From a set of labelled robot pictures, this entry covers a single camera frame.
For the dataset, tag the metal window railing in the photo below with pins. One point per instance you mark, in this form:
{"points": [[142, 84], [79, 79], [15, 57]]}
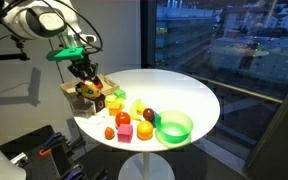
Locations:
{"points": [[237, 88]]}

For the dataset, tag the orange bell pepper toy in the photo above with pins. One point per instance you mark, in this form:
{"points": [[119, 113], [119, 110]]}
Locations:
{"points": [[90, 90]]}

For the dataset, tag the red tomato toy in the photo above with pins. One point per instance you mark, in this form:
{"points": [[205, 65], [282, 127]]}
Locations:
{"points": [[122, 119]]}

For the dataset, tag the dark red plum toy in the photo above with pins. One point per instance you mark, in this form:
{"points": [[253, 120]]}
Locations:
{"points": [[148, 114]]}

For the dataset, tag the black equipment cart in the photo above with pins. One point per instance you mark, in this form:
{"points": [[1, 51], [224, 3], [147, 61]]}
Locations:
{"points": [[34, 156]]}

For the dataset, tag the wooden tray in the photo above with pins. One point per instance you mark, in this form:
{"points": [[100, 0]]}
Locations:
{"points": [[109, 86]]}

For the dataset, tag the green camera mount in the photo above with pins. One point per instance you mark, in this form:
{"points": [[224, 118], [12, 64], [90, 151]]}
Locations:
{"points": [[65, 54]]}

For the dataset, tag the white table pedestal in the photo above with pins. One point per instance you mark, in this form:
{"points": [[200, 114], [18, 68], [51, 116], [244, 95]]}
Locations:
{"points": [[146, 166]]}

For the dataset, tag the orange fruit toy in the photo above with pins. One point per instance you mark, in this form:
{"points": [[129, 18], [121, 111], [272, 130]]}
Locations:
{"points": [[145, 130]]}

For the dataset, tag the small green cube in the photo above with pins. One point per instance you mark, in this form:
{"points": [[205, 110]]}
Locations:
{"points": [[120, 93]]}

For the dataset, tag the black tripod camera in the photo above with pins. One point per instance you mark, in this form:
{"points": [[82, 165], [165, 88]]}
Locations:
{"points": [[17, 56]]}

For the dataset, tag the small red strawberry toy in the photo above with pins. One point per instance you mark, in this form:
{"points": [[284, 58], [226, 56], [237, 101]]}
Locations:
{"points": [[109, 132]]}

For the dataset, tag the yellow banana toy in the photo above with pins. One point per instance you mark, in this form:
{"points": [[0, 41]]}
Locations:
{"points": [[135, 108]]}

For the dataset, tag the pink cube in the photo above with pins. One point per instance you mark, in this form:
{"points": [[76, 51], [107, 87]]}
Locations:
{"points": [[125, 133]]}

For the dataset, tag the orange wooden block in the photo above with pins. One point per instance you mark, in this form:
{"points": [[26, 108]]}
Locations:
{"points": [[114, 109]]}

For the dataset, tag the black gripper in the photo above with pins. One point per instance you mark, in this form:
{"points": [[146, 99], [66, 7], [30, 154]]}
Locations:
{"points": [[81, 66]]}

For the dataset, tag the yellow green block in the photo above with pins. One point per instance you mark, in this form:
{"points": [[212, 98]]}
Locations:
{"points": [[110, 99]]}

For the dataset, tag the translucent green bowl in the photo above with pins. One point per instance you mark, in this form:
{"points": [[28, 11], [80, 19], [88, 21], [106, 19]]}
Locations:
{"points": [[174, 126]]}

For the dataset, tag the dark window frame post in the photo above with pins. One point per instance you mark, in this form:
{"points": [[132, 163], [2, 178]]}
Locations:
{"points": [[148, 33]]}

